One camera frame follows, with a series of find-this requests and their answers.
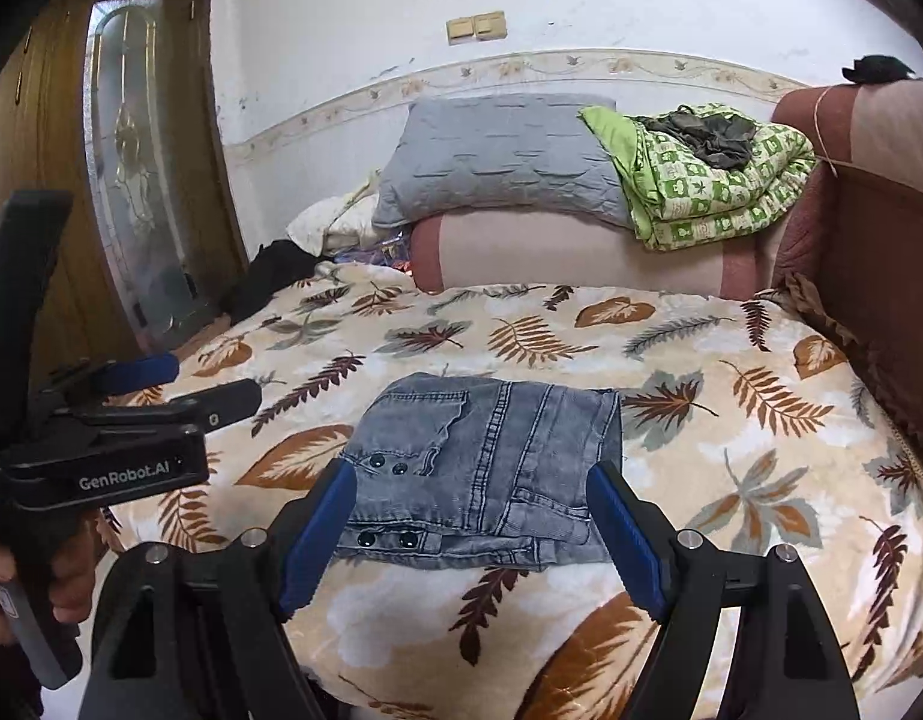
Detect white cloth bundle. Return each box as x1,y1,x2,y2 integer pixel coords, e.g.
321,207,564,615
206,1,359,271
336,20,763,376
286,181,380,257

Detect person's left hand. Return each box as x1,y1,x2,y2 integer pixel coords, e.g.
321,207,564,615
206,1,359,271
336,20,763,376
0,508,100,646

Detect dark olive crumpled garment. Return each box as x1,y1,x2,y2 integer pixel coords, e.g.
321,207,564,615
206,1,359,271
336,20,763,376
637,106,756,171

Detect black garment at sofa end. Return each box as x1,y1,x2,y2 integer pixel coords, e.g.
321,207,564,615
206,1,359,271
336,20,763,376
219,239,320,323

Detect leaf pattern beige blanket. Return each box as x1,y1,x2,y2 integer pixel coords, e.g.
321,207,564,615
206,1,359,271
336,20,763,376
103,265,923,718

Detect grey-blue denim pants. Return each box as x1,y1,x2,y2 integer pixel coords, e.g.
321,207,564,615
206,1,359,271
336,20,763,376
336,374,622,571

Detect grey quilted pillow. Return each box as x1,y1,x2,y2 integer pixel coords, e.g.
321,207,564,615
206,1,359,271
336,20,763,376
372,93,631,227

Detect black cloth on sofa top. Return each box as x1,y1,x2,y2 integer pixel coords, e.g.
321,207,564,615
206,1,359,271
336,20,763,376
843,55,916,86

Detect wooden door with glass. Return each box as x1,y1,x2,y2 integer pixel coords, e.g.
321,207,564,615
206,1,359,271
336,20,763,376
0,0,247,383

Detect beige wall switch plate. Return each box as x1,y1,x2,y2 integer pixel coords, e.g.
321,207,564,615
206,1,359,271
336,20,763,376
445,11,507,46

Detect green white folded quilt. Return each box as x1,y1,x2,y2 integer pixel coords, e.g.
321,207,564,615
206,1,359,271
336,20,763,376
580,104,816,252

